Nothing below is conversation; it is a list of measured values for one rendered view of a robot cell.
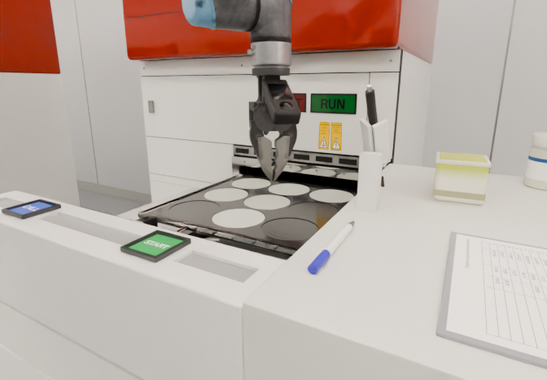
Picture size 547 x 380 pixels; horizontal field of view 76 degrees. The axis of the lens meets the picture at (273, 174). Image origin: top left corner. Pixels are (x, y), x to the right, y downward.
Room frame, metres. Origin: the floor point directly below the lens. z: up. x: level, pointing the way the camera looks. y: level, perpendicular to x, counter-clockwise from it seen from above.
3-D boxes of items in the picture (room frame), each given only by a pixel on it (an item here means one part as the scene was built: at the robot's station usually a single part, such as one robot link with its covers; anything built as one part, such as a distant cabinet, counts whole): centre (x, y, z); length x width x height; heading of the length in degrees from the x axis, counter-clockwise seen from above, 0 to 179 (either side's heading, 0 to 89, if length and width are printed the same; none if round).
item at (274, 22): (0.68, 0.01, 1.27); 0.09 x 0.08 x 0.11; 125
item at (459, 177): (0.55, -0.30, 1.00); 0.07 x 0.07 x 0.07; 65
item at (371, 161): (0.51, -0.15, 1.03); 0.06 x 0.04 x 0.13; 151
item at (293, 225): (0.72, 0.01, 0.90); 0.34 x 0.34 x 0.01; 61
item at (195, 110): (1.01, 0.08, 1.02); 0.81 x 0.03 x 0.40; 61
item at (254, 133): (0.66, 0.02, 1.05); 0.05 x 0.02 x 0.09; 103
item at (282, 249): (0.56, 0.10, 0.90); 0.38 x 0.01 x 0.01; 61
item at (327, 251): (0.37, -0.07, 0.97); 0.14 x 0.01 x 0.01; 151
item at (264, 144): (0.69, 0.02, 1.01); 0.06 x 0.03 x 0.09; 13
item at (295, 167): (0.91, -0.07, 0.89); 0.44 x 0.02 x 0.10; 61
